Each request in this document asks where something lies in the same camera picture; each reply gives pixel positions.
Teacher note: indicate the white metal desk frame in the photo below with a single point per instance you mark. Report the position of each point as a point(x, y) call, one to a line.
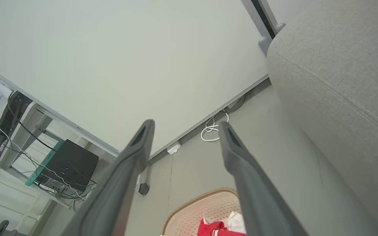
point(28, 131)

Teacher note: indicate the red jersey white striped trim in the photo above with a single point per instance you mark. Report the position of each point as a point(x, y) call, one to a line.
point(213, 228)

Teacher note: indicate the black caster wheel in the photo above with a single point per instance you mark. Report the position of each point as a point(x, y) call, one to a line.
point(144, 188)

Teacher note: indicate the white partition panel grey feet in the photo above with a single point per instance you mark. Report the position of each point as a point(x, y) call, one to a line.
point(126, 49)
point(281, 9)

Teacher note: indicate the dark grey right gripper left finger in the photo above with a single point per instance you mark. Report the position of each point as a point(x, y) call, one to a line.
point(116, 190)

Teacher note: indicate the black computer box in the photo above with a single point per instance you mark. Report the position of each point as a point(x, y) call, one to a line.
point(71, 162)

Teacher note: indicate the red Bulls jersey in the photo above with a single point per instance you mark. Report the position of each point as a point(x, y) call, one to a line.
point(236, 222)

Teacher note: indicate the beige perforated laundry basket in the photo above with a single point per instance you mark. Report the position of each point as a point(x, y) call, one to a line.
point(189, 216)

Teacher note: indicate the black monitor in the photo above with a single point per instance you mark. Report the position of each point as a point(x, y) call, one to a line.
point(10, 118)

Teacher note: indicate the grey fabric sofa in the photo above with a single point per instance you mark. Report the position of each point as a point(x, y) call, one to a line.
point(340, 98)

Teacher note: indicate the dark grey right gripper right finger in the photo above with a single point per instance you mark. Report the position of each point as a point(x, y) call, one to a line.
point(258, 196)

